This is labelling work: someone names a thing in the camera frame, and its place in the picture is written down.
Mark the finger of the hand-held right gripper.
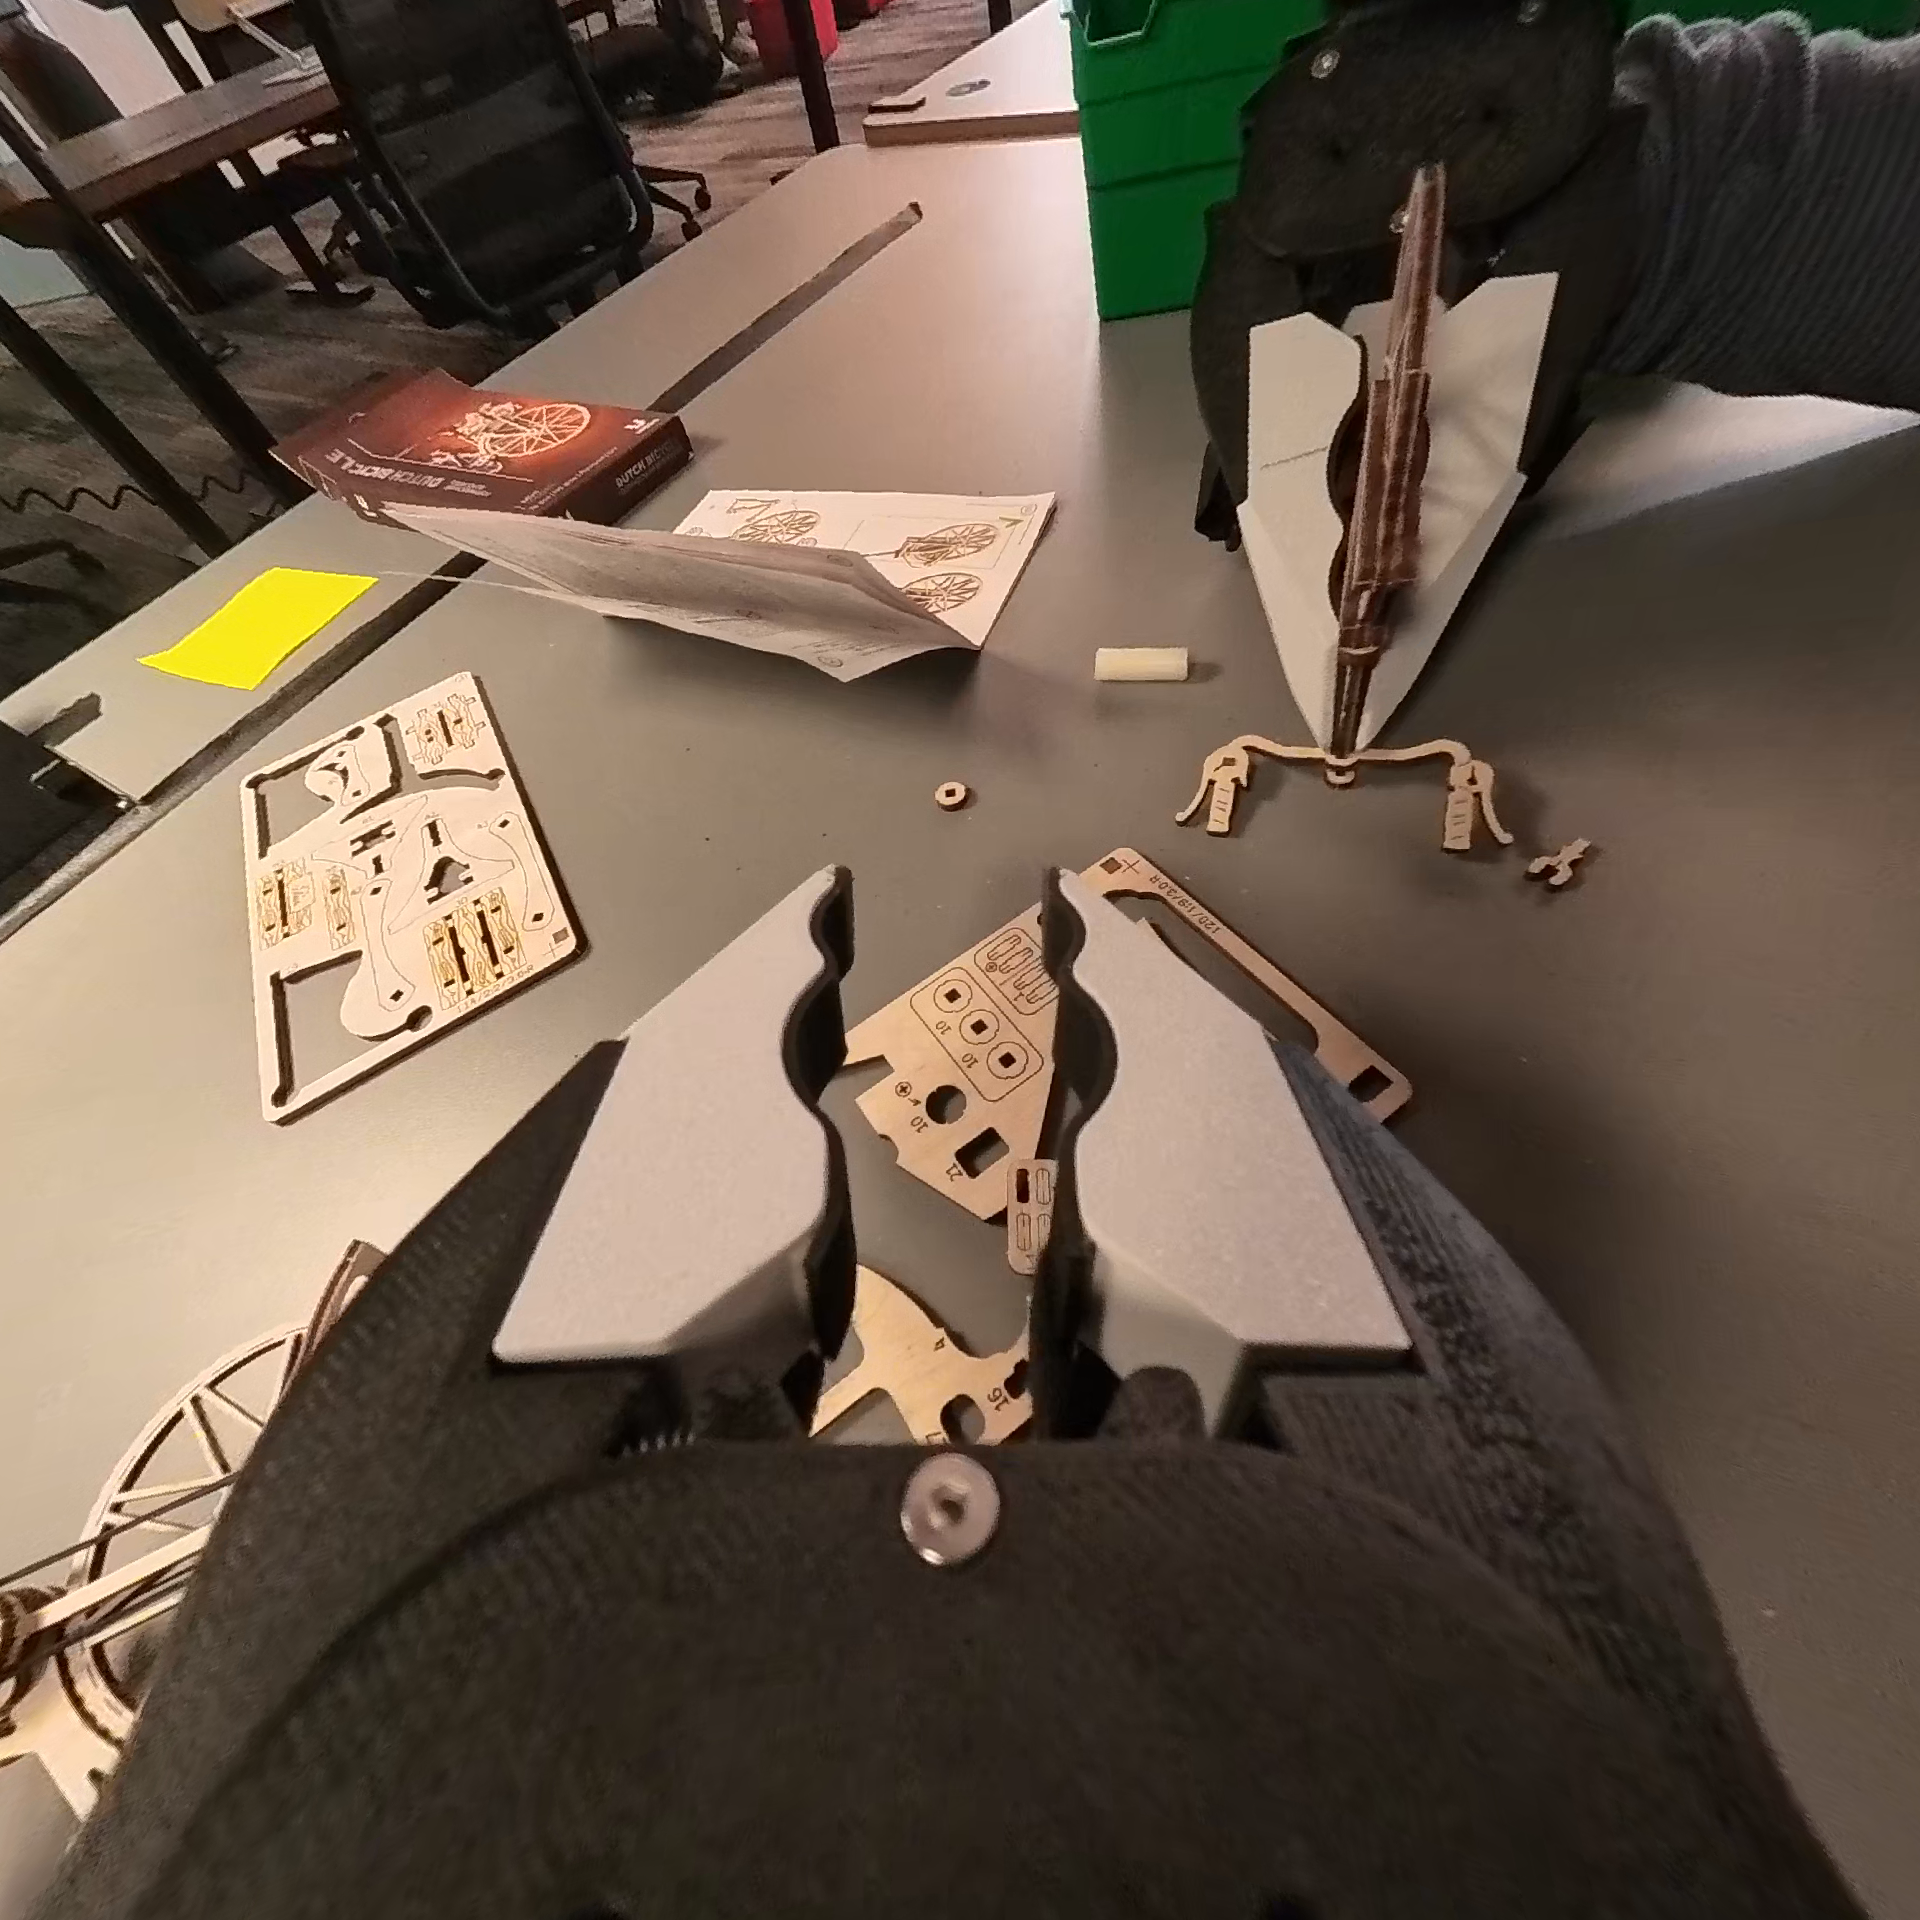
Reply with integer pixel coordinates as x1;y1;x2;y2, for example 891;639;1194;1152
1356;277;1563;750
1237;306;1397;759

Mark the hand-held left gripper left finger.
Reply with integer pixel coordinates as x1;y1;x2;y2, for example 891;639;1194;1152
491;862;860;1373

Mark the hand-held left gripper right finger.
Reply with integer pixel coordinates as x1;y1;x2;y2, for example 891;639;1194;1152
1034;866;1421;1424

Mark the wooden bicycle model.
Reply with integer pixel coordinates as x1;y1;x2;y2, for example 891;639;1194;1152
1174;163;1510;860

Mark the brown wooden parts sheet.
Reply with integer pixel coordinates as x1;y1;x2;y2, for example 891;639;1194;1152
810;844;1416;1449

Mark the person's right forearm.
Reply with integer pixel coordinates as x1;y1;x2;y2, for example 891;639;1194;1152
1561;13;1920;437

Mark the pale wooden parts sheet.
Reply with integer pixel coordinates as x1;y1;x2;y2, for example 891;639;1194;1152
241;672;586;1126

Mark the brown model kit box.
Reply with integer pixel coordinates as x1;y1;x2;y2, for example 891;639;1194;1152
270;366;691;526

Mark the green plastic bin stack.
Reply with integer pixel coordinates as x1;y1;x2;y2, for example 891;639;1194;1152
1070;0;1920;322

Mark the flat wooden board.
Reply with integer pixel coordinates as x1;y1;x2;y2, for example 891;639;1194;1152
863;87;1084;149

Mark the loose wooden spoked wheel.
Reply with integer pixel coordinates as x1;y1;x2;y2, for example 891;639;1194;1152
0;1237;377;1816

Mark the white instruction booklet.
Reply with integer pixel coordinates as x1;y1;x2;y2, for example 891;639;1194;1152
383;486;1061;687

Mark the yellow sticky note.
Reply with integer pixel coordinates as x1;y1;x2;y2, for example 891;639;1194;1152
138;564;380;692

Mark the black mesh office chair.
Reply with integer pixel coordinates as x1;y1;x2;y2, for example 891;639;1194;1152
307;0;707;340

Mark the dark wooden desk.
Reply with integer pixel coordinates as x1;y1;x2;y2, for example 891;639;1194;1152
0;64;354;316

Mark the black coiled cable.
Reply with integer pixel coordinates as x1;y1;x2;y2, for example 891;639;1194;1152
0;447;243;523

